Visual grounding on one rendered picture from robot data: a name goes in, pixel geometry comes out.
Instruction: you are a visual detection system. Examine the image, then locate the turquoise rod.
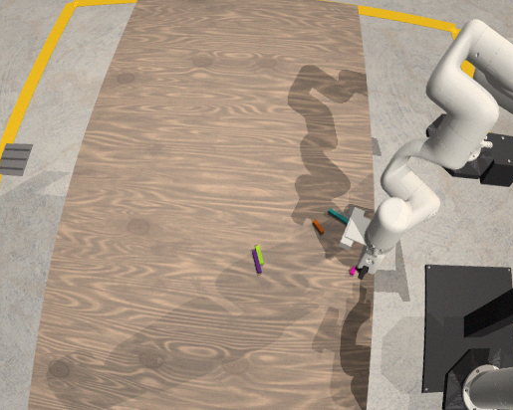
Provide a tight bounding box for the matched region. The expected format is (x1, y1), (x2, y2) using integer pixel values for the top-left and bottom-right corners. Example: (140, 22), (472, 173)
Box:
(328, 208), (349, 225)

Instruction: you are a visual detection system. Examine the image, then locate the purple rod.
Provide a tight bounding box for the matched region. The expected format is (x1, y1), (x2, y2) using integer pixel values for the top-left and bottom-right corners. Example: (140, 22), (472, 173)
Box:
(253, 251), (262, 274)

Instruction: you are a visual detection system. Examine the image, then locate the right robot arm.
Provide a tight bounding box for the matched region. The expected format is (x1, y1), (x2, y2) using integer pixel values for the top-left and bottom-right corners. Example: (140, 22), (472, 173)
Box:
(339, 19), (513, 258)

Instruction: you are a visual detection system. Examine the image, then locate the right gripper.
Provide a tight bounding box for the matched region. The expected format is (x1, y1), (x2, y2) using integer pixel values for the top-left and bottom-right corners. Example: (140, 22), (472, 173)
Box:
(355, 246), (387, 280)

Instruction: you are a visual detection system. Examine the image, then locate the orange rod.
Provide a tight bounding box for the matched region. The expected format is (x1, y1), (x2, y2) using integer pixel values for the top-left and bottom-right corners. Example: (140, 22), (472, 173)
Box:
(313, 220), (324, 234)

